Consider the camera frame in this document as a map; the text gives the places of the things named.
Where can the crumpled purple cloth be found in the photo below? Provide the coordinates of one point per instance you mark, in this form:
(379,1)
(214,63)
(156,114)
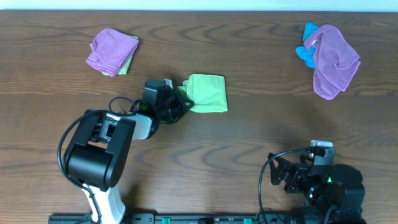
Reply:
(336,62)

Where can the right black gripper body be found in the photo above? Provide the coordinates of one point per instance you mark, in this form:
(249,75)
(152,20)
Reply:
(299,182)

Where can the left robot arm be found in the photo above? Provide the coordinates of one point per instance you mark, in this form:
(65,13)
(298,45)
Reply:
(92,152)

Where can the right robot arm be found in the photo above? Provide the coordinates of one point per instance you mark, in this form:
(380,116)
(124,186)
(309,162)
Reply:
(333,193)

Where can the folded green cloth underneath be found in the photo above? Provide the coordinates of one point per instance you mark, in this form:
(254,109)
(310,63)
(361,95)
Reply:
(125,67)

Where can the blue cloth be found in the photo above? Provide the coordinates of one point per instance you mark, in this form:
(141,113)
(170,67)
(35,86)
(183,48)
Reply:
(301,51)

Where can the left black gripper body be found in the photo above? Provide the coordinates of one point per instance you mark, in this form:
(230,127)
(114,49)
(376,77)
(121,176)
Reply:
(171,104)

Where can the green microfiber cloth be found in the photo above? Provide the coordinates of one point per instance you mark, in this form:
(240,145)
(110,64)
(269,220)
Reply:
(208,92)

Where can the folded purple cloth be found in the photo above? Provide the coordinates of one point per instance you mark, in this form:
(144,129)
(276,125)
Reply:
(110,50)

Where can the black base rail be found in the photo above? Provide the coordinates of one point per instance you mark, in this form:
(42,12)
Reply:
(149,218)

